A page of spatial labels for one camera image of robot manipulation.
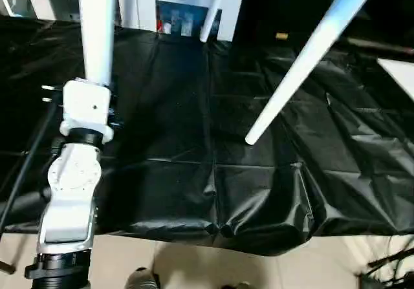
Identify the white plastic table leg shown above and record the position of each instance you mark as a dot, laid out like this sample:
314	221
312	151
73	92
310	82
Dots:
211	14
97	27
312	53

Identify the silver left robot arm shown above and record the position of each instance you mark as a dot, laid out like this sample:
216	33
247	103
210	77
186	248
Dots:
71	185

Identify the black work surface mat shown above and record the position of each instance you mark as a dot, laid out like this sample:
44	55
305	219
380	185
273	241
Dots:
194	124

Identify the black metal stand leg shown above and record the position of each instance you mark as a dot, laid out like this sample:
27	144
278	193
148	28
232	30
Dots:
7	267

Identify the small yellow label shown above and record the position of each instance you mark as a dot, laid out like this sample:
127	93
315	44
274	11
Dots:
281	36

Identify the black metal bar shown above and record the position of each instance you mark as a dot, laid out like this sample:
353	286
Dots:
381	47

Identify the white flat board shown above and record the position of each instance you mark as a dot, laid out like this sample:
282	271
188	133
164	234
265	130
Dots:
399	74

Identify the black tripod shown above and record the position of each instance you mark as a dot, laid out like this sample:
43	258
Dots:
388	259

